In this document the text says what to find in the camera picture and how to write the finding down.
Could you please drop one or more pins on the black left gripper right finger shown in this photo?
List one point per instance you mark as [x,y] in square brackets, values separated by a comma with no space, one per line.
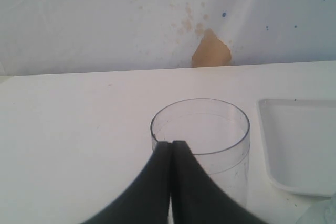
[195,197]

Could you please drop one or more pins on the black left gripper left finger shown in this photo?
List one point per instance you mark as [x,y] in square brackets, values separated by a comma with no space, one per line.
[147,199]

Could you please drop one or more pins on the clear glass with coins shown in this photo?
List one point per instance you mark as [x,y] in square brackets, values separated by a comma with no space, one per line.
[218,134]

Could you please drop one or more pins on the white rectangular tray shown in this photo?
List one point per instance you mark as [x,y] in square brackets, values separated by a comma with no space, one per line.
[298,139]

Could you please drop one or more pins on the clear plastic dome lid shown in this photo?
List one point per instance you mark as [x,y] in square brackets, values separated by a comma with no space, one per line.
[320,213]

